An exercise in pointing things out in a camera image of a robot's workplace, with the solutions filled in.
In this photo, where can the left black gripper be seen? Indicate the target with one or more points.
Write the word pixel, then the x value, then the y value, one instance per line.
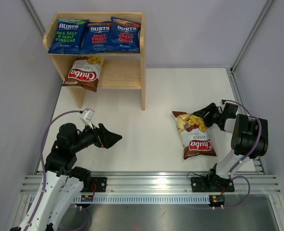
pixel 104 138

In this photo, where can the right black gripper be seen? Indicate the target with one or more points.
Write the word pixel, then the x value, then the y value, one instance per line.
pixel 212 107

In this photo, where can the Chuba cassava chips bag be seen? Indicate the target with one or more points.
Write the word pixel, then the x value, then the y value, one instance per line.
pixel 85 72
pixel 193 135

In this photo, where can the Burts spicy chilli bag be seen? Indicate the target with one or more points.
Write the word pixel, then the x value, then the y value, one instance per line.
pixel 124 35
pixel 97 38

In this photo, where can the Burts sea salt vinegar bag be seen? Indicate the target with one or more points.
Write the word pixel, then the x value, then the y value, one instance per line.
pixel 69 36

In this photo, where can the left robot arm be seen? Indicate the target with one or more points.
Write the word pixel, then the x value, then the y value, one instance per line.
pixel 62 180

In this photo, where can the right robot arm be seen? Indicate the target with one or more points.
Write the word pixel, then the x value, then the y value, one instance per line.
pixel 249 141

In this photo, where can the wooden two-tier shelf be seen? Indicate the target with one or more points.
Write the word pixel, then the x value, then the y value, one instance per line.
pixel 120 70

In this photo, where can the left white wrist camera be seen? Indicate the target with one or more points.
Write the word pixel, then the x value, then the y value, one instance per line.
pixel 86 117

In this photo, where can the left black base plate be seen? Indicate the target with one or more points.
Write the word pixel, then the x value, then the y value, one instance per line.
pixel 97 184

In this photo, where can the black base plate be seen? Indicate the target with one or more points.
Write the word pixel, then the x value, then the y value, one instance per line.
pixel 97 184
pixel 205 185

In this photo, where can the aluminium mounting rail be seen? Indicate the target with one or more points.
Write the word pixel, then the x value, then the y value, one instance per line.
pixel 157 188

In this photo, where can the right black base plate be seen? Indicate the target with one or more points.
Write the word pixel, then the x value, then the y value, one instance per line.
pixel 205 185

